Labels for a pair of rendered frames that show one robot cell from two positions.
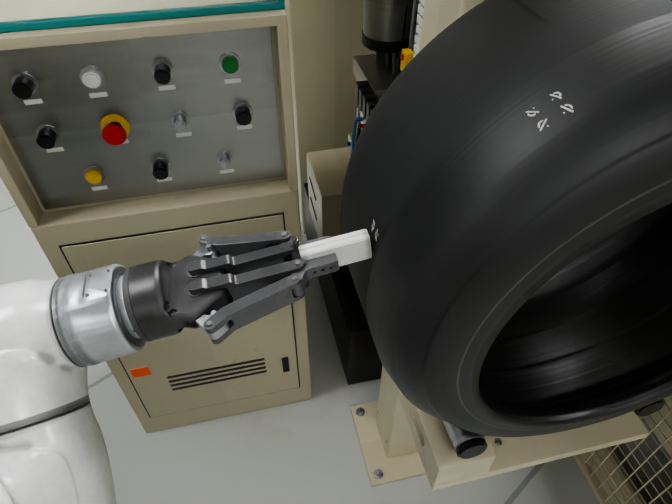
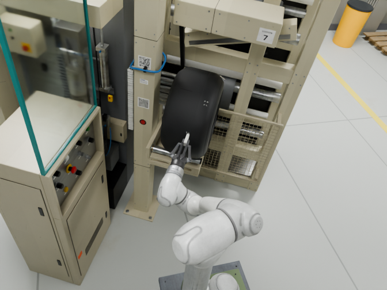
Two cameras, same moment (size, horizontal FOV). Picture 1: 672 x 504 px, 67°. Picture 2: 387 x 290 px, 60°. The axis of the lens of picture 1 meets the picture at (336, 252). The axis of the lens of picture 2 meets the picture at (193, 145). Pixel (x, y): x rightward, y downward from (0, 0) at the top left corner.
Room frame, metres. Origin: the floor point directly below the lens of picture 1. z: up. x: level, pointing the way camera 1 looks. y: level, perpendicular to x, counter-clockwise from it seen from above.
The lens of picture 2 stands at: (-0.12, 1.25, 2.55)
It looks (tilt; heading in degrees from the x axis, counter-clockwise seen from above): 45 degrees down; 289
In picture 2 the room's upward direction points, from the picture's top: 10 degrees clockwise
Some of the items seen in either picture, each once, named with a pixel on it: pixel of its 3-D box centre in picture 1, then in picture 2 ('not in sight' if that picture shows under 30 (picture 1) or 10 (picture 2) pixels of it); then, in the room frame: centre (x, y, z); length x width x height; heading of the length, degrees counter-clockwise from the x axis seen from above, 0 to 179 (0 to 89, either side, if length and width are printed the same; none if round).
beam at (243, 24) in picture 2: not in sight; (228, 15); (0.46, -0.60, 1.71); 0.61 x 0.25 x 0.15; 13
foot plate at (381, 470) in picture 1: (400, 434); (143, 205); (0.76, -0.21, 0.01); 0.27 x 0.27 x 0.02; 13
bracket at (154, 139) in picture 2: not in sight; (156, 134); (0.68, -0.24, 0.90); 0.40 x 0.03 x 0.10; 103
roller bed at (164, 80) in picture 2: not in sight; (168, 86); (0.81, -0.60, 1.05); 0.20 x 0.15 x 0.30; 13
